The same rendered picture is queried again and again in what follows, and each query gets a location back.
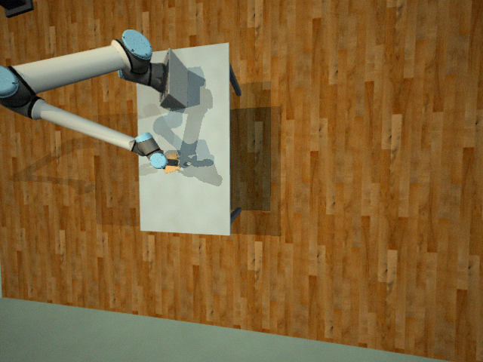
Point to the tan flat mat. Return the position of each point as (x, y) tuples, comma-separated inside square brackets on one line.
[(169, 169)]

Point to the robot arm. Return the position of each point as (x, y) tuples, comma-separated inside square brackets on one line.
[(129, 55)]

